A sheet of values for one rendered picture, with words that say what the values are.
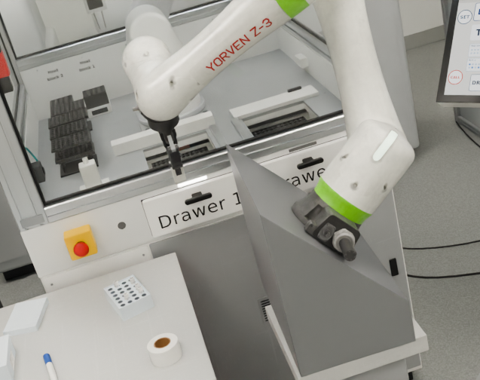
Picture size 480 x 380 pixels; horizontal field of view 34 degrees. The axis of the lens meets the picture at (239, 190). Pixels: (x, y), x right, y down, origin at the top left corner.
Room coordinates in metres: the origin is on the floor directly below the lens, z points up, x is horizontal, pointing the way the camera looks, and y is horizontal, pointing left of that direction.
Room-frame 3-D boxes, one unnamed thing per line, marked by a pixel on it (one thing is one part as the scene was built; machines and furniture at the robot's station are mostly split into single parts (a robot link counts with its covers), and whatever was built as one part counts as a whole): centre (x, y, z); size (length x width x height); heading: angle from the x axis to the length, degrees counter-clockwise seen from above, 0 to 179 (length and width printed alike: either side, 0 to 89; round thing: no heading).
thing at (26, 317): (1.76, 0.61, 0.77); 0.13 x 0.09 x 0.02; 173
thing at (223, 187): (1.93, 0.12, 0.87); 0.29 x 0.02 x 0.11; 97
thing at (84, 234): (1.87, 0.44, 0.88); 0.07 x 0.05 x 0.07; 97
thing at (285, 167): (1.96, -0.20, 0.87); 0.29 x 0.02 x 0.11; 97
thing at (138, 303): (1.70, 0.34, 0.78); 0.12 x 0.08 x 0.04; 22
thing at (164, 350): (1.44, 0.25, 0.78); 0.07 x 0.07 x 0.04
